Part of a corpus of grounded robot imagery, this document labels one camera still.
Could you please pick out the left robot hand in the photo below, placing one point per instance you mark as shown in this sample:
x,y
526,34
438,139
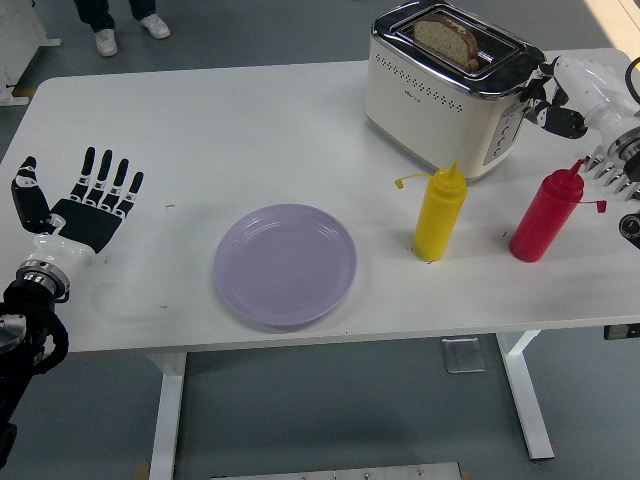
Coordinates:
x,y
85,225

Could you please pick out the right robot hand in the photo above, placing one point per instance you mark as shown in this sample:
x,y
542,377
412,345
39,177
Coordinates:
x,y
590,90

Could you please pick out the bread slice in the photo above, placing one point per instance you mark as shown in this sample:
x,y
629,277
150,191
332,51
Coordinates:
x,y
445,37

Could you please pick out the cream two-slot toaster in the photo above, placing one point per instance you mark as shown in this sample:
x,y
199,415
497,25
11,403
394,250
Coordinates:
x,y
425,115

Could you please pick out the purple plate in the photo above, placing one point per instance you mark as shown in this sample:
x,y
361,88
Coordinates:
x,y
285,265

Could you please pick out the white machine housing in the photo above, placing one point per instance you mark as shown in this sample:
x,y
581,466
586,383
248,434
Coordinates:
x,y
15,35

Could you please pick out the small metal floor plate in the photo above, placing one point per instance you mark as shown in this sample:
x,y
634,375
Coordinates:
x,y
462,355

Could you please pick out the long metal floor plate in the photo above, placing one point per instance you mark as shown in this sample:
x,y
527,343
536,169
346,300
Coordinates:
x,y
335,472

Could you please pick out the silver toast rack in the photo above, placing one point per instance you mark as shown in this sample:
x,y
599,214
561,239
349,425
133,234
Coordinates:
x,y
610,175

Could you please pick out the red squeeze bottle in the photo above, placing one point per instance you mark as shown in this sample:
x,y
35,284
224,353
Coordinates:
x,y
542,225

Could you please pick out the yellow squeeze bottle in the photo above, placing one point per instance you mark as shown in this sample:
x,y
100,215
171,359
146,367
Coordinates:
x,y
437,220

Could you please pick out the person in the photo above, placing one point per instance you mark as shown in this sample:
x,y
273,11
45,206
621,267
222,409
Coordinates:
x,y
100,15

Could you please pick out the white table leg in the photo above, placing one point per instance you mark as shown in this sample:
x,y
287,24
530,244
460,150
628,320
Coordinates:
x,y
525,400
167,425

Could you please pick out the black table control panel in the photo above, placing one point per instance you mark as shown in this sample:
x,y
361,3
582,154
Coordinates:
x,y
620,332

